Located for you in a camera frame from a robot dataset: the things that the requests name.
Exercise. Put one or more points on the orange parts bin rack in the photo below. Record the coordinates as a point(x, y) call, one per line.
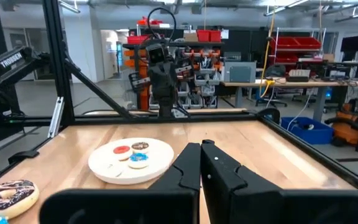
point(204, 81)

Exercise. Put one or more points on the red plastic storage bin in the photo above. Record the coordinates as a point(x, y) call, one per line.
point(309, 43)
point(283, 44)
point(203, 36)
point(137, 40)
point(215, 36)

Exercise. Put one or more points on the small white iced donut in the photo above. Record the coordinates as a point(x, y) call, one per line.
point(113, 169)

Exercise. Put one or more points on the blue plastic bin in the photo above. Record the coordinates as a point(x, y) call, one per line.
point(315, 135)

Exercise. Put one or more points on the small chocolate iced donut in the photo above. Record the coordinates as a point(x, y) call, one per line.
point(137, 146)

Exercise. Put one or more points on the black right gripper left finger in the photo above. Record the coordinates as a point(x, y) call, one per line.
point(179, 180)

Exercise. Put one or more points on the grey equipment box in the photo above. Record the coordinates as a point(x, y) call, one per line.
point(239, 73)

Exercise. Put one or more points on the black frame corner bracket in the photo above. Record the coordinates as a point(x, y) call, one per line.
point(272, 111)

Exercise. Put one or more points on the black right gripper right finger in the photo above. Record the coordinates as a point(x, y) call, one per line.
point(228, 193)

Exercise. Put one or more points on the black aluminium table frame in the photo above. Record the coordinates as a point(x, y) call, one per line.
point(197, 119)

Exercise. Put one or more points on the small cardboard box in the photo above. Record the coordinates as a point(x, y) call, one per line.
point(190, 37)

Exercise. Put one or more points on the small red iced donut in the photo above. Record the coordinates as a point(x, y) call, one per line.
point(118, 151)

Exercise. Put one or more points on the black office chair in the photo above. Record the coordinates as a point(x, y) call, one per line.
point(273, 70)

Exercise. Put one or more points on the large chocolate iced donut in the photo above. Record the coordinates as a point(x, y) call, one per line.
point(26, 193)

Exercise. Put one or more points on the silver aluminium bracket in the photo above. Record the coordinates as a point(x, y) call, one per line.
point(55, 118)

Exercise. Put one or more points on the long wooden workbench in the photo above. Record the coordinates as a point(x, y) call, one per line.
point(244, 84)

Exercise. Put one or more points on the white ceramic plate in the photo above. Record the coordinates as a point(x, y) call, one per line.
point(154, 155)

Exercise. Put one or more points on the black frame side clip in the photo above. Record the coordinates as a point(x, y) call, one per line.
point(23, 154)

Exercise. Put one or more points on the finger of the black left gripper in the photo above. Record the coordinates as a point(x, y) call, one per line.
point(169, 81)
point(157, 82)

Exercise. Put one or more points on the orange shop vacuum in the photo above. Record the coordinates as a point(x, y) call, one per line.
point(346, 130)

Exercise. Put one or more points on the black computer monitor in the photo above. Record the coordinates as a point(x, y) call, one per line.
point(351, 44)

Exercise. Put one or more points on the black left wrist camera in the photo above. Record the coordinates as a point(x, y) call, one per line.
point(156, 54)

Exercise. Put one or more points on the small blue iced donut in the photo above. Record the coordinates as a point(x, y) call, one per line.
point(138, 165)

